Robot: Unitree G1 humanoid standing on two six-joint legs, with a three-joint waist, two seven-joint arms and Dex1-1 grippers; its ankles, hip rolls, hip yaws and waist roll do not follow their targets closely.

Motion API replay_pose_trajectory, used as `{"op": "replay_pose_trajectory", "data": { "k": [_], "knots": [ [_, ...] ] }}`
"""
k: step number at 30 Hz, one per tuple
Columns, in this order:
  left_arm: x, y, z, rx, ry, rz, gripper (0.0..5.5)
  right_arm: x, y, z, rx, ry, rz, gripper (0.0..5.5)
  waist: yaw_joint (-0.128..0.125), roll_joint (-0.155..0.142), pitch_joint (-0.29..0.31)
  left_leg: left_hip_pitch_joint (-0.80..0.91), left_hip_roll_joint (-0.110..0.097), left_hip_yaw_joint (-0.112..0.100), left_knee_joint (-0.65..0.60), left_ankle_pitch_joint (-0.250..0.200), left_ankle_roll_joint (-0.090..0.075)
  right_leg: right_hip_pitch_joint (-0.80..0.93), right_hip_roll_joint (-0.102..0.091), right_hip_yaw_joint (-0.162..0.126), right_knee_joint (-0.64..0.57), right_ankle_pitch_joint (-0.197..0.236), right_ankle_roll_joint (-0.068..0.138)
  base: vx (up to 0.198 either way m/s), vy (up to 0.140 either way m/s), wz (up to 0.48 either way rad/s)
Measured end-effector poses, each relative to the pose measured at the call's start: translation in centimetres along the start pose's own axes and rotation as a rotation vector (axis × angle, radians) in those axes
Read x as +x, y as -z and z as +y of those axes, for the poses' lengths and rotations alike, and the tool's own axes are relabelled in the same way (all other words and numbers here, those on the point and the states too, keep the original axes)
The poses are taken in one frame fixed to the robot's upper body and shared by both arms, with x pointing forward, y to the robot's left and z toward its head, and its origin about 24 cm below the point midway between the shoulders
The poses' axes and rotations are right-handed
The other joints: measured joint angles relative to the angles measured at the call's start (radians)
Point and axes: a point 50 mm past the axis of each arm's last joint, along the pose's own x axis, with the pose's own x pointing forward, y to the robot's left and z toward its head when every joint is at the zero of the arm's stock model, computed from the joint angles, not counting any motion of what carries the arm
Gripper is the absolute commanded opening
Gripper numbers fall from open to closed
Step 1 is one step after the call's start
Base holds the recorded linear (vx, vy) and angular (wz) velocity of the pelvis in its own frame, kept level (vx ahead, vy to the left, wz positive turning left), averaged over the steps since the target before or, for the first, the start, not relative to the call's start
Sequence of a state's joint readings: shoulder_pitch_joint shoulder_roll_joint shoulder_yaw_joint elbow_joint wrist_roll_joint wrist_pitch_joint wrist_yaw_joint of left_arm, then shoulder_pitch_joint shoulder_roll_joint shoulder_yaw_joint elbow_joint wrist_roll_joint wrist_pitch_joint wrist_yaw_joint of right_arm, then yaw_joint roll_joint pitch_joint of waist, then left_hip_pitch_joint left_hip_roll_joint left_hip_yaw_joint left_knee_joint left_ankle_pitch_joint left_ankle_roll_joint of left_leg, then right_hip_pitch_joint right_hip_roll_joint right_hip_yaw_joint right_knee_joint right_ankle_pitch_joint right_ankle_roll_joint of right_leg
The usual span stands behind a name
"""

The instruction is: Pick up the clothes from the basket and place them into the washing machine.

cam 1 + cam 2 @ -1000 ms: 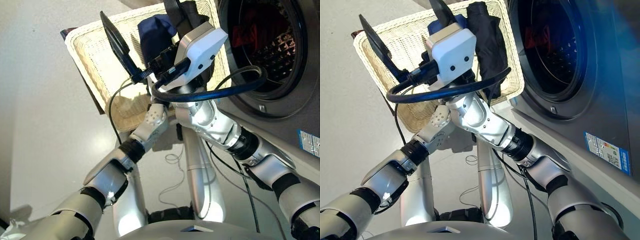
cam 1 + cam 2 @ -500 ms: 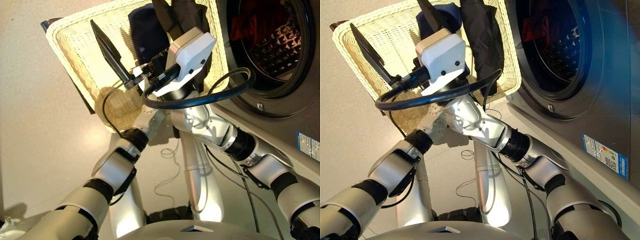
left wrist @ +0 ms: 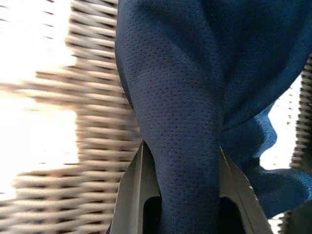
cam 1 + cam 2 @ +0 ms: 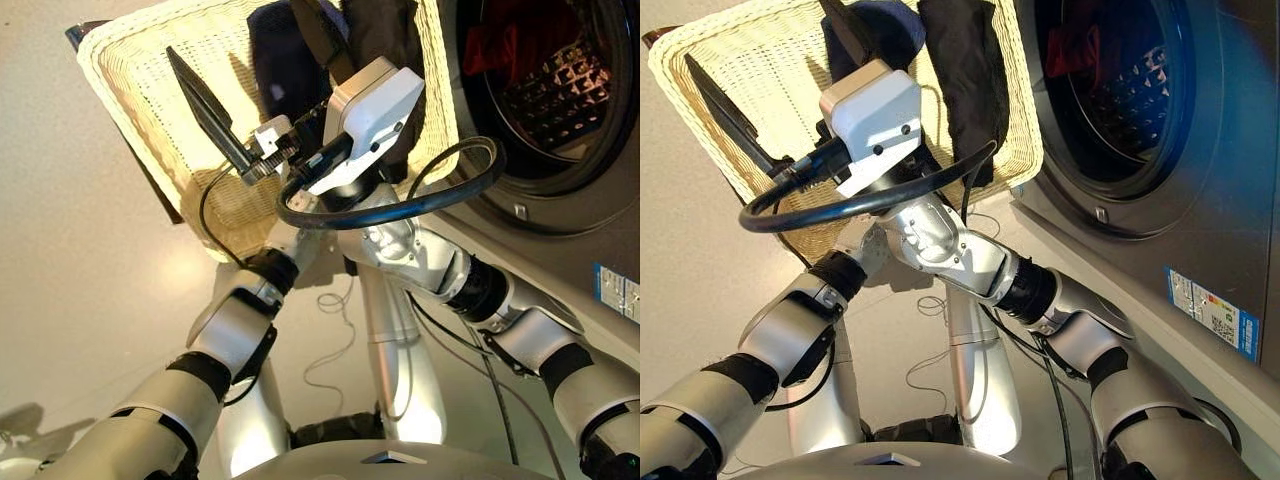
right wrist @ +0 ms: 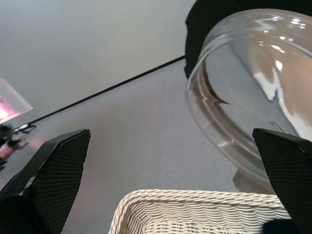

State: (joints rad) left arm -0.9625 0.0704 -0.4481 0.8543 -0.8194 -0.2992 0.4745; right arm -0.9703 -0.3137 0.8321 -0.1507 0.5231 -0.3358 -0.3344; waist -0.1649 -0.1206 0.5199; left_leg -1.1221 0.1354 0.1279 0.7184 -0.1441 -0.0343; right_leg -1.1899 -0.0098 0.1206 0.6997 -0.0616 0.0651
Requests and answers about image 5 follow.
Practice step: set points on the black baseboard strip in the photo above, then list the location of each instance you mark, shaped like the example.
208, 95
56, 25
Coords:
109, 87

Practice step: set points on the pale woven basket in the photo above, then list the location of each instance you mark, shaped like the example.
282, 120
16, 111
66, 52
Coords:
182, 212

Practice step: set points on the pink lit translucent box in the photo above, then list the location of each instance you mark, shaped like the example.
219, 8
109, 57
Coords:
12, 102

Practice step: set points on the round glass washing machine door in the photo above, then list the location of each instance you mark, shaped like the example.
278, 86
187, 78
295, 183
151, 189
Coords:
243, 85

